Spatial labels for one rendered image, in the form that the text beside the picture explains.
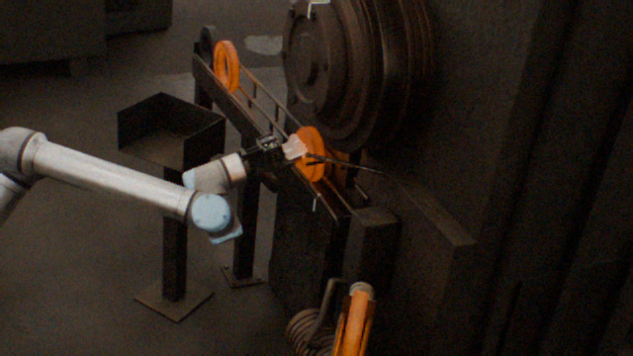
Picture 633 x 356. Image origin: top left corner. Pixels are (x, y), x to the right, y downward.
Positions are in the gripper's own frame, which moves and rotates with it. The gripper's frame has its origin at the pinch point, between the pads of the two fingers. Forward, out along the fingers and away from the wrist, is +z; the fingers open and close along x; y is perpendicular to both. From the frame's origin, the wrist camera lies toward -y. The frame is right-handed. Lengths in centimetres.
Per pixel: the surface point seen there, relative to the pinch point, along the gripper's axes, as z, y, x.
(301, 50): -2.2, 39.5, -15.5
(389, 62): 10, 42, -37
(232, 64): -2, -3, 66
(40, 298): -91, -53, 46
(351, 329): -20, 5, -70
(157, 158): -39, -6, 31
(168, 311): -53, -63, 26
